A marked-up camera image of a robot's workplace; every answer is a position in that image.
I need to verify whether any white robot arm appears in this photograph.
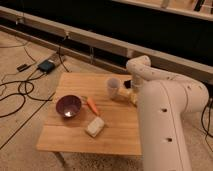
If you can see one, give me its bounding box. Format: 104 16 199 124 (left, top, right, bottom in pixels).
126 55 209 171

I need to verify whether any translucent plastic cup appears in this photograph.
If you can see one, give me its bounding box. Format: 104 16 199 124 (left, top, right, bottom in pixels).
107 78 120 99

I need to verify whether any white sponge block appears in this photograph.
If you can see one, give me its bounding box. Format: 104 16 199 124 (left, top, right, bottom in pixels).
85 117 105 137

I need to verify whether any black floor cable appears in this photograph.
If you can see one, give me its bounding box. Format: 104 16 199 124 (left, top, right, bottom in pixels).
0 71 54 119

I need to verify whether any purple ceramic bowl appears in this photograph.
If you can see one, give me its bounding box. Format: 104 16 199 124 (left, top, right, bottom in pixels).
56 95 82 118

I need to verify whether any black power adapter box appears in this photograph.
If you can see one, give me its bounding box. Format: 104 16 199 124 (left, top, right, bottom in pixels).
38 60 55 73

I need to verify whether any black cable at right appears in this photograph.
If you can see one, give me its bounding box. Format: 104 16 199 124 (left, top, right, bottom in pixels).
199 96 213 154

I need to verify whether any small black device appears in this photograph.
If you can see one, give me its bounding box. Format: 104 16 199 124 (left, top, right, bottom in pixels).
17 64 30 72

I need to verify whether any wooden table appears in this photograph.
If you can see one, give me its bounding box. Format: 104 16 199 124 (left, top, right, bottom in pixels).
37 73 141 155

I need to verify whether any orange carrot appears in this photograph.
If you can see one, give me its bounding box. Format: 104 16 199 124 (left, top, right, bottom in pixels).
83 96 100 116

